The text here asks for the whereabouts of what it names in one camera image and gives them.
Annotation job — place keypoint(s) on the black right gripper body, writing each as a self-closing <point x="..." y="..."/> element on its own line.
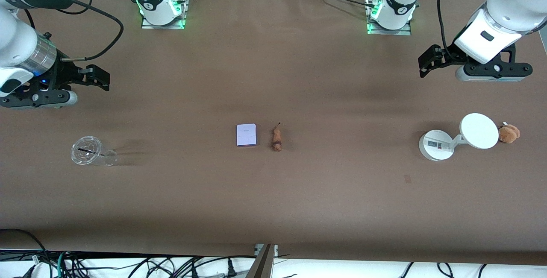
<point x="64" y="74"/>

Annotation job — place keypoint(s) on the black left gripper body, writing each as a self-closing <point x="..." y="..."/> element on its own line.
<point x="451" y="58"/>

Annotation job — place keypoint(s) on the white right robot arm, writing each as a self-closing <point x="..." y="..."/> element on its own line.
<point x="17" y="39"/>

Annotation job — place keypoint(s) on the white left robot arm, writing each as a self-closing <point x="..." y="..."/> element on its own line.
<point x="508" y="9"/>

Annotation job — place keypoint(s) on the black straw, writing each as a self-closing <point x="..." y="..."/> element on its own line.
<point x="85" y="150"/>

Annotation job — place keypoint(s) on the clear plastic cup with lid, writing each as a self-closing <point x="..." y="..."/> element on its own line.
<point x="86" y="150"/>

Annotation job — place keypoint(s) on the brown plush toy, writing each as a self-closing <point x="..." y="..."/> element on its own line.
<point x="508" y="134"/>

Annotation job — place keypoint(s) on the brown table cover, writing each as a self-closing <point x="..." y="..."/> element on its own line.
<point x="273" y="201"/>

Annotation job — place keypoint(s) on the black power plug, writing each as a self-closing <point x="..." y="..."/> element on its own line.
<point x="231" y="269"/>

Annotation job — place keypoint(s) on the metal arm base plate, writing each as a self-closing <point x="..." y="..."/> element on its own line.
<point x="404" y="31"/>
<point x="181" y="13"/>

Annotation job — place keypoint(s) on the metal post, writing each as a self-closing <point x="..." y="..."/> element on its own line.
<point x="261" y="265"/>

